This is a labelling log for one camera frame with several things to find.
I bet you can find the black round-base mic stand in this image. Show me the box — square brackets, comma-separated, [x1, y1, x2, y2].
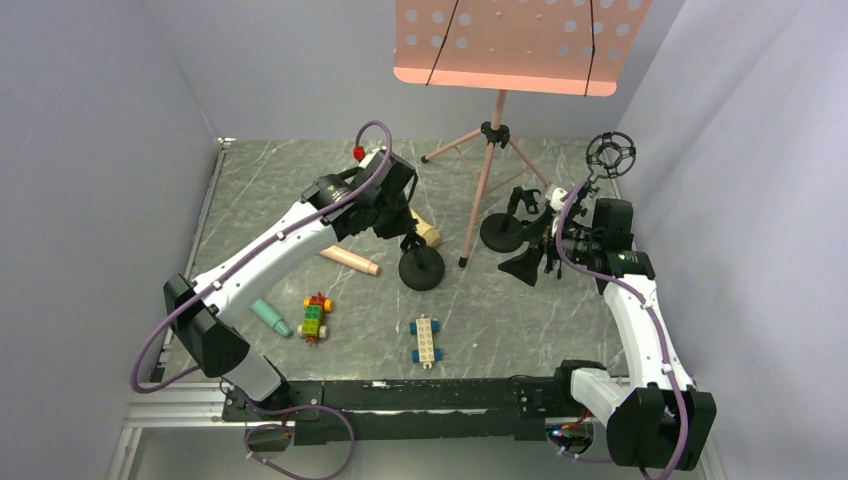
[398, 232, 445, 292]

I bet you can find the pink toy microphone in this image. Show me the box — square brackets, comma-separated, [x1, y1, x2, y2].
[320, 246, 381, 276]

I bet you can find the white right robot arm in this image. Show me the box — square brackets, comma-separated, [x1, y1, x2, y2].
[480, 193, 717, 479]

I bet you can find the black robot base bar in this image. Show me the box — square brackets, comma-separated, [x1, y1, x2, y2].
[222, 375, 585, 446]

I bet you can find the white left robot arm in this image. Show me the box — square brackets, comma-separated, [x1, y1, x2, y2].
[164, 149, 417, 408]

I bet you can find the pink music stand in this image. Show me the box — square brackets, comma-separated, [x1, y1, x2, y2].
[393, 0, 654, 269]

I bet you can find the yellow toy microphone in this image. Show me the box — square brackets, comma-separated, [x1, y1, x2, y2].
[410, 209, 442, 248]

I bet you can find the white blue toy brick car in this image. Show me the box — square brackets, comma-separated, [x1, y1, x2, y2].
[409, 316, 443, 370]

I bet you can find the colourful toy brick car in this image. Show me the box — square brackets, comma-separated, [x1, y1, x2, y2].
[297, 292, 334, 346]

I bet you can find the mint green toy microphone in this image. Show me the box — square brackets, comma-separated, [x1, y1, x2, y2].
[251, 298, 293, 338]

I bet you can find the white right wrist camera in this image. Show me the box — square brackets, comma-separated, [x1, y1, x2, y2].
[544, 184, 569, 212]

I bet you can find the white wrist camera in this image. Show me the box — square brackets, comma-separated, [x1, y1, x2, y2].
[354, 146, 386, 177]
[544, 184, 569, 212]

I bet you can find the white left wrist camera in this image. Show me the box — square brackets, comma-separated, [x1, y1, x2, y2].
[354, 146, 386, 177]

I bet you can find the black shock mount stand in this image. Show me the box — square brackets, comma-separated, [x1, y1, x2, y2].
[584, 131, 637, 198]

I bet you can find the aluminium frame rail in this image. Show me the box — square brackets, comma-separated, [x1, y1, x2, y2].
[105, 137, 237, 480]

